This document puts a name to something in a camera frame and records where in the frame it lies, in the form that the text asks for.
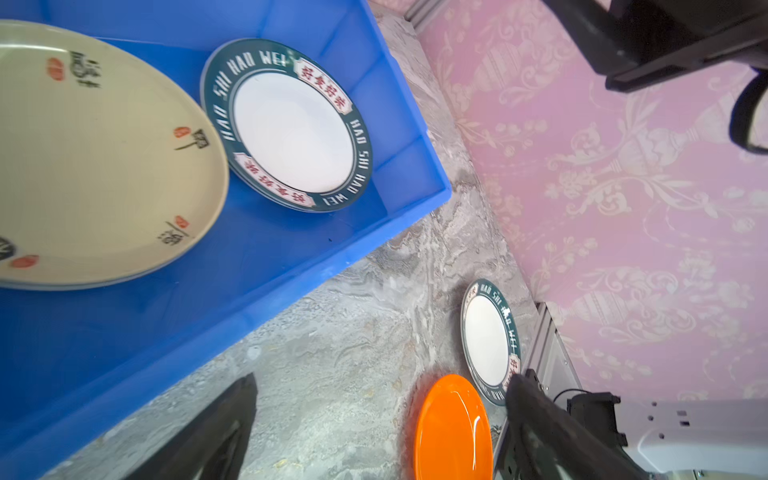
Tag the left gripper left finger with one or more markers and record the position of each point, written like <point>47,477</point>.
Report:
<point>214,444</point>

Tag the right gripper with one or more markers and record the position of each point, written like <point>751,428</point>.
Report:
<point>638,44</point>

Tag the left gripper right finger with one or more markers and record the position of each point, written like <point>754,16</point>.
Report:
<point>543,441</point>

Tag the orange plate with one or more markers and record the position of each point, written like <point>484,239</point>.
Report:
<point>453,435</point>

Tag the cream plate small motifs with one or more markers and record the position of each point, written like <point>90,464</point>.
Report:
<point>109,170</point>

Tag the small green-rim plate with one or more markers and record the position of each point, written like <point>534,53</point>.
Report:
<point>290,131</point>

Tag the large green-rim white plate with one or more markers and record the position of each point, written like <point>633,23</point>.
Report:
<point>490,340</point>

